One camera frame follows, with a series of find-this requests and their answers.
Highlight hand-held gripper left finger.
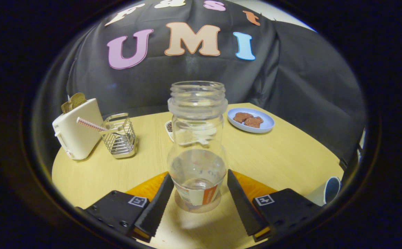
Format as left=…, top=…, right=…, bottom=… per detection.
left=76, top=173, right=175, bottom=242

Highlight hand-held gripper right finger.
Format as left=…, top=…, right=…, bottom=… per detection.
left=227, top=169, right=322, bottom=242

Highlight clear glass juice bottle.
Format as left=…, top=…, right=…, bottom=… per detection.
left=167, top=81, right=228, bottom=210

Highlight blue speckled cup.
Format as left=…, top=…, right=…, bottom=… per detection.
left=305, top=176, right=342, bottom=207

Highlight wooden table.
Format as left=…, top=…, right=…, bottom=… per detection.
left=52, top=103, right=345, bottom=249

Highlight light blue plate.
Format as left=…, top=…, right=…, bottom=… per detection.
left=227, top=108, right=275, bottom=134

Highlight brown cookie piece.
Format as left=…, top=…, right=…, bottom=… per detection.
left=244, top=117, right=264, bottom=129
left=233, top=112, right=254, bottom=123

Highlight white toaster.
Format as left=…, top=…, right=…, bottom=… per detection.
left=52, top=98, right=104, bottom=160

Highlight red white striped straw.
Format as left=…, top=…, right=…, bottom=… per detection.
left=76, top=117, right=108, bottom=132

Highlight black backdrop cloth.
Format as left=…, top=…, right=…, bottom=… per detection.
left=35, top=0, right=366, bottom=166

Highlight brown toast slice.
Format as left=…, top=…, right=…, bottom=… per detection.
left=61, top=92, right=87, bottom=114

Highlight metal wire basket holder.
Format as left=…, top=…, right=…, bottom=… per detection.
left=101, top=113, right=138, bottom=159

